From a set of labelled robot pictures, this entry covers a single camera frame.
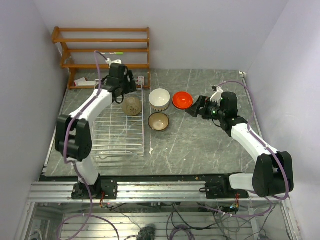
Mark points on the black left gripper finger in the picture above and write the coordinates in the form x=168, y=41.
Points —
x=133, y=85
x=129, y=82

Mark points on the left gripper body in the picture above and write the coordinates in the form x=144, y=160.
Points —
x=124, y=83

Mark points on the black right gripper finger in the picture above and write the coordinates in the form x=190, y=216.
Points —
x=201, y=101
x=193, y=111

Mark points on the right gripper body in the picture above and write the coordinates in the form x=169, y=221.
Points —
x=213, y=111

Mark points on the beige brown ceramic bowl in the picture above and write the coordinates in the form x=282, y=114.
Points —
x=131, y=106

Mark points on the white bowl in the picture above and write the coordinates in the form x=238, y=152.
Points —
x=159, y=99

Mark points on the black glazed patterned bowl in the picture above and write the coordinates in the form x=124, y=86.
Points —
x=158, y=121

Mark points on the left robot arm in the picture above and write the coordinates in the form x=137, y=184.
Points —
x=73, y=137

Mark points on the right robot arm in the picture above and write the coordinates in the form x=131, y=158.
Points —
x=273, y=171

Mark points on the red white package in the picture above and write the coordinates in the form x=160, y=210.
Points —
x=141, y=80

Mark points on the orange bowl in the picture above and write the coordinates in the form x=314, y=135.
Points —
x=182, y=100

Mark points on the green white marker pen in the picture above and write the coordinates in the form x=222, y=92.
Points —
x=111, y=53

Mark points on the white box on shelf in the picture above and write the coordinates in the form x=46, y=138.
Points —
x=83, y=82

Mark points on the white wire dish rack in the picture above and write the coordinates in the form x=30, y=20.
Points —
x=115, y=134

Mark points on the aluminium rail frame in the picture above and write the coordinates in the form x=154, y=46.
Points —
x=150, y=189

